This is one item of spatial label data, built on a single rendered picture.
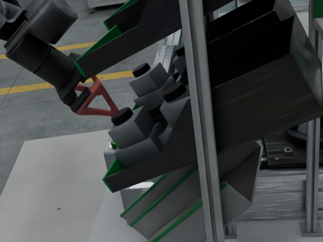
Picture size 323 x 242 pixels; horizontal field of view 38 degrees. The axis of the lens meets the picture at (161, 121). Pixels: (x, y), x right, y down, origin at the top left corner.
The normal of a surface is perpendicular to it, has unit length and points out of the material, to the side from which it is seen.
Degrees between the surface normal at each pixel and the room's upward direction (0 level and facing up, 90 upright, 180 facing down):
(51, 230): 0
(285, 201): 90
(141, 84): 94
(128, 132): 90
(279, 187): 90
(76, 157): 0
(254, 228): 0
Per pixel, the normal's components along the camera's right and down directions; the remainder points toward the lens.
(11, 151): -0.14, -0.87
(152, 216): -0.27, 0.49
